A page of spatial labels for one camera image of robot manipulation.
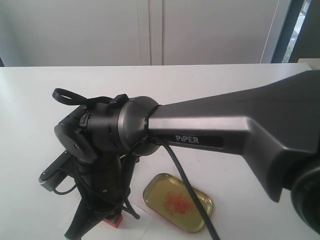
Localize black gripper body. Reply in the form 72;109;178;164
74;153;139;218

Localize red stamp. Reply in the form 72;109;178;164
103;213;123;229

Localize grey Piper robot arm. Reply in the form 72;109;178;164
52;70;320;240

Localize gold tin lid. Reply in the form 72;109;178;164
142;173;205;234

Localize white cabinet doors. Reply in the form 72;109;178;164
0;0;290;67

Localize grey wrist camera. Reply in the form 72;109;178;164
38;150;75;192

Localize dark window frame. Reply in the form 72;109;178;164
270;0;320;64

